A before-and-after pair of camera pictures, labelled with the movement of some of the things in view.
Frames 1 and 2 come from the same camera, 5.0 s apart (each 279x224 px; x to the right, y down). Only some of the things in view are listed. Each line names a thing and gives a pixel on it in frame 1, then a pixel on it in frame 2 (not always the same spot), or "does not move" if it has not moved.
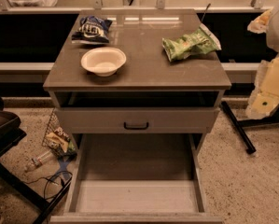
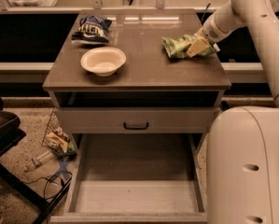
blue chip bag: x=92 y=30 does not move
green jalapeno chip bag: x=200 y=41 does not move
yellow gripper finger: x=271 y=87 → x=216 y=29
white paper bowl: x=104 y=61 does not move
